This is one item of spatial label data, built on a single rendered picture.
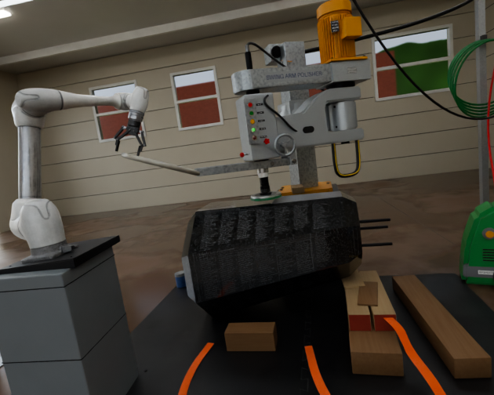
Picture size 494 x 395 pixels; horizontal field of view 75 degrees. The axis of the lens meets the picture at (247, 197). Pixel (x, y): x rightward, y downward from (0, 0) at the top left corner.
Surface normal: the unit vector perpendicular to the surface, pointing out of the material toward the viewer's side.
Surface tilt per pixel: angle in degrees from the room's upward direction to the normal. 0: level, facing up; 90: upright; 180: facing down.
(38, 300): 90
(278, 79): 90
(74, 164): 90
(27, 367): 90
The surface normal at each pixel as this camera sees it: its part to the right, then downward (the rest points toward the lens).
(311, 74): 0.27, 0.11
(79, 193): -0.13, 0.17
